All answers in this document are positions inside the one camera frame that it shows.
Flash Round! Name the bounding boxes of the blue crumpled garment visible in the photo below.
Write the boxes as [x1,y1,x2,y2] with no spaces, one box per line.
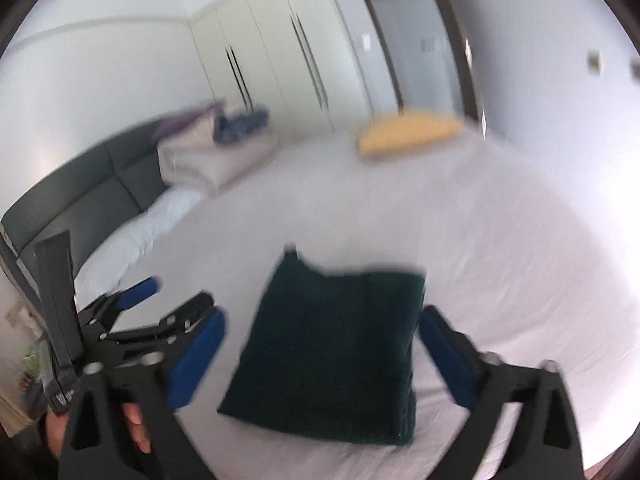
[213,107,270,145]

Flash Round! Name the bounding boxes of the yellow cushion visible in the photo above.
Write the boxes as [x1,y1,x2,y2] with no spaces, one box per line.
[357,110,464,157]

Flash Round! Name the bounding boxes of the cream wardrobe with handles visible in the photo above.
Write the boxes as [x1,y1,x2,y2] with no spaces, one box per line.
[186,0,371,141]

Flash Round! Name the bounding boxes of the upper wall switch plate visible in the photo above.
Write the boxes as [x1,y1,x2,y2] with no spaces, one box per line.
[587,51,602,75]

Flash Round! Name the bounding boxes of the purple cloth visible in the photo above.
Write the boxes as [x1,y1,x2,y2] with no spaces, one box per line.
[152,100,226,141]

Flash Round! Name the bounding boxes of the dark green knit sweater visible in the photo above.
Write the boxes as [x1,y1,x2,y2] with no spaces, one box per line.
[218,249,426,446]

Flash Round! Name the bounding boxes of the dark brown door frame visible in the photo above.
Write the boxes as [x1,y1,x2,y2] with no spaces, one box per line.
[364,0,487,134]

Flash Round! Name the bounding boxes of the white pillow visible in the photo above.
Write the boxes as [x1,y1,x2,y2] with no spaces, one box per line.
[75,185,206,310]

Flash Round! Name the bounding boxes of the dark grey padded headboard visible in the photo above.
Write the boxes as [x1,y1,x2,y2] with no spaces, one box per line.
[1,118,166,311]

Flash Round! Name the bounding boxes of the person's left hand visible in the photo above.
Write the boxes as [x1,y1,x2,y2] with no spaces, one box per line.
[44,401,153,458]

